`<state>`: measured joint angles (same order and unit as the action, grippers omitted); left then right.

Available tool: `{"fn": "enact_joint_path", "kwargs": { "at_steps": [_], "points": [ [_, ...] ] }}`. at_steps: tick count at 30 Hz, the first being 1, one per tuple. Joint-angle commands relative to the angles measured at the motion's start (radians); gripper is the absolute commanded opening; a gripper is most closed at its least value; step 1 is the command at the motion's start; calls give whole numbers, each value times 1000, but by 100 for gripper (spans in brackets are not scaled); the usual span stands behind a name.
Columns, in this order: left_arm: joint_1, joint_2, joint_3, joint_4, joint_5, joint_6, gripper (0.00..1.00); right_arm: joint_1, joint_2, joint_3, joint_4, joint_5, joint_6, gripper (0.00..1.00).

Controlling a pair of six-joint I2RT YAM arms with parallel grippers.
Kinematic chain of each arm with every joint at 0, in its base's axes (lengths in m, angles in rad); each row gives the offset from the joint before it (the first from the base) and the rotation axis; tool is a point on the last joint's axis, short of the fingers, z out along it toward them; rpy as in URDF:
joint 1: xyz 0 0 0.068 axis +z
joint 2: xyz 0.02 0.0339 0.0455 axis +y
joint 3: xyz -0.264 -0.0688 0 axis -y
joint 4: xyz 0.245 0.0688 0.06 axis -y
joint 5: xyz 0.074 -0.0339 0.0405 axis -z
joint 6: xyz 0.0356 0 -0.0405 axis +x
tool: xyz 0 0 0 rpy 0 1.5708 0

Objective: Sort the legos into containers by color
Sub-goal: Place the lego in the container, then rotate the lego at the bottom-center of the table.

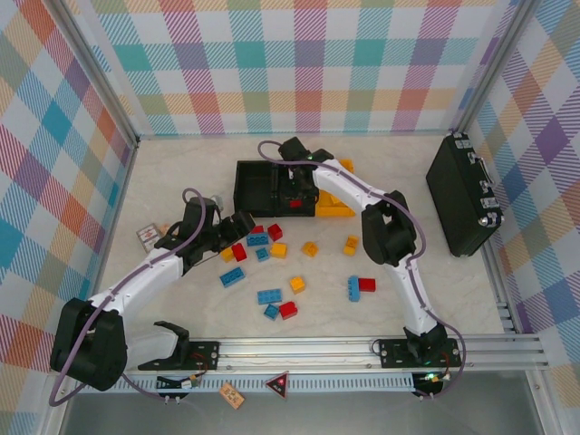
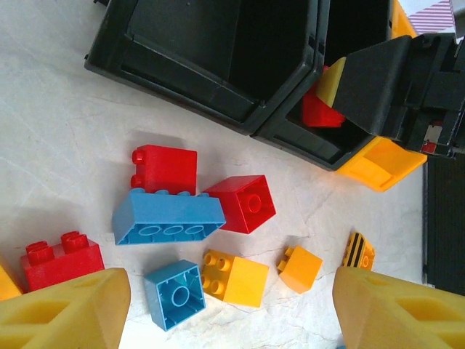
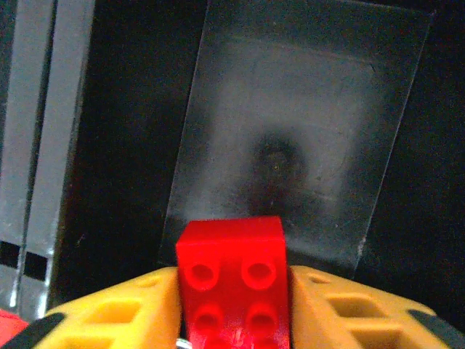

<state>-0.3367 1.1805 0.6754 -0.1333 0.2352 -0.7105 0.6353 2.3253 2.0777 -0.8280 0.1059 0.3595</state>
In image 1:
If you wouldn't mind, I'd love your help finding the yellow plastic bin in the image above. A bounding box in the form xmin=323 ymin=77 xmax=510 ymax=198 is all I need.
xmin=315 ymin=158 xmax=357 ymax=219

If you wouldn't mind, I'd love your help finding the playing card box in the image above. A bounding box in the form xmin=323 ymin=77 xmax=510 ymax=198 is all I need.
xmin=136 ymin=222 xmax=165 ymax=255

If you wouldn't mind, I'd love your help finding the black hard carrying case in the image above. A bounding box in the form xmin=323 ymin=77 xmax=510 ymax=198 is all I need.
xmin=425 ymin=131 xmax=506 ymax=259

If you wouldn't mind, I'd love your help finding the orange printed tag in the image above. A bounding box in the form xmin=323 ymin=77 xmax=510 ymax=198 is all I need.
xmin=219 ymin=382 xmax=246 ymax=406

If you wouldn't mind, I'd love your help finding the red triangle sign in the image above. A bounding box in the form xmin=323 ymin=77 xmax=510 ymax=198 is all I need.
xmin=265 ymin=371 xmax=291 ymax=400

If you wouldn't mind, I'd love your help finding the grey metal shelf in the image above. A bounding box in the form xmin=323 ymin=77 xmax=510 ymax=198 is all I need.
xmin=58 ymin=391 xmax=545 ymax=435

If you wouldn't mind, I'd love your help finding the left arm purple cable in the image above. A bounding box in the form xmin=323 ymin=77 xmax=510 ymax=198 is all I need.
xmin=48 ymin=188 xmax=219 ymax=408

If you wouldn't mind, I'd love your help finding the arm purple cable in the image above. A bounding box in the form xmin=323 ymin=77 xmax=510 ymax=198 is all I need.
xmin=48 ymin=188 xmax=219 ymax=408
xmin=256 ymin=139 xmax=467 ymax=401

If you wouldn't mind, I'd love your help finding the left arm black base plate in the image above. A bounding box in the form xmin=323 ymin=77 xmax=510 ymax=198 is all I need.
xmin=135 ymin=339 xmax=221 ymax=373

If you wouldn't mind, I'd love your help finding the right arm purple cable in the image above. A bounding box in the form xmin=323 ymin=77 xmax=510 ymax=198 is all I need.
xmin=256 ymin=139 xmax=467 ymax=401

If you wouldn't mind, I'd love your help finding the long aluminium mounting rail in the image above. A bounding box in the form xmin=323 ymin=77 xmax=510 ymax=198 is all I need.
xmin=121 ymin=333 xmax=550 ymax=376

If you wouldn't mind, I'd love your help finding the power connector with wires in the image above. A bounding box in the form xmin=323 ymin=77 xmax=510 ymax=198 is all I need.
xmin=156 ymin=373 xmax=204 ymax=393
xmin=414 ymin=371 xmax=450 ymax=400

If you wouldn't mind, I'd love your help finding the slotted grey cable duct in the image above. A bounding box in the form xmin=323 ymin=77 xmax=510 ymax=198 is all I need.
xmin=108 ymin=376 xmax=418 ymax=394

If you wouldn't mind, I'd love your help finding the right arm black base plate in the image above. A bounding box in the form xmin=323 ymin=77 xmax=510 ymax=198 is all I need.
xmin=378 ymin=338 xmax=463 ymax=369

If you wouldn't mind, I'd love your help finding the aluminium frame post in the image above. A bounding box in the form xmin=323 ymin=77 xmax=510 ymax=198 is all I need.
xmin=451 ymin=0 xmax=543 ymax=137
xmin=53 ymin=0 xmax=140 ymax=149

